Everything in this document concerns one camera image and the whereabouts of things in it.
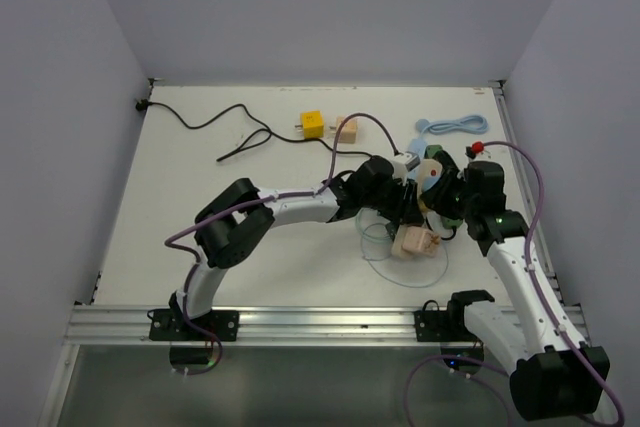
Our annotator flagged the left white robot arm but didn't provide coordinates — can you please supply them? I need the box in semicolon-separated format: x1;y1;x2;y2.
165;153;423;340

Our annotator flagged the light blue coiled cable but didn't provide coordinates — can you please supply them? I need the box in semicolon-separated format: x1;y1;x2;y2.
415;114;490;141

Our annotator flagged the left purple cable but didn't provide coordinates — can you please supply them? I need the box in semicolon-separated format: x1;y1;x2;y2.
164;112;401;376

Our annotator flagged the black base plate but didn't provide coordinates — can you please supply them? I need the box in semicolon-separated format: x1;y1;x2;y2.
147;309;240;342
413;310;478;343

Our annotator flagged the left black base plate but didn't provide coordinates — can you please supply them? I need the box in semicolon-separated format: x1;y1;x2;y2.
147;309;240;342

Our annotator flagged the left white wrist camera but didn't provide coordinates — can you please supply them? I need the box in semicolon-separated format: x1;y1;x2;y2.
390;152;421;181

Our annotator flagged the aluminium front rail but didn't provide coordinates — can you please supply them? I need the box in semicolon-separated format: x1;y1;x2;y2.
63;302;586;348

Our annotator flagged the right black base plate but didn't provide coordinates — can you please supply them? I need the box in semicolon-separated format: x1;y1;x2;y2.
413;310;478;343

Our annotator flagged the beige dragon cube adapter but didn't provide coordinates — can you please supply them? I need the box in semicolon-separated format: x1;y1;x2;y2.
334;116;358;144

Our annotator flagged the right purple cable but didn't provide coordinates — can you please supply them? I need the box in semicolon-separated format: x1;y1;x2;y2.
403;140;626;427

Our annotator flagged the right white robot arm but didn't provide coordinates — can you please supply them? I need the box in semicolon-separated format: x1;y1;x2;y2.
420;161;610;421

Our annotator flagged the yellow cube socket adapter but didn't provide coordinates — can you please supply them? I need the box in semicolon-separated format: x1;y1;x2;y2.
295;110;325;140

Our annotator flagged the purple cable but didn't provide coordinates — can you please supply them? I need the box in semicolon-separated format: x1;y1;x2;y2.
164;112;401;376
403;140;626;427

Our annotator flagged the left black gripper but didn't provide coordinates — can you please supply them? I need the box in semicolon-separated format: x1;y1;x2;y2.
360;175;420;225

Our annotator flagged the black power strip cable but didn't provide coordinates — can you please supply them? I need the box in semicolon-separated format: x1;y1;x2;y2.
133;99;459;242

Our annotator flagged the green power strip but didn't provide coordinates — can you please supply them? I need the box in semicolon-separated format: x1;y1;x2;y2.
425;144;462;231

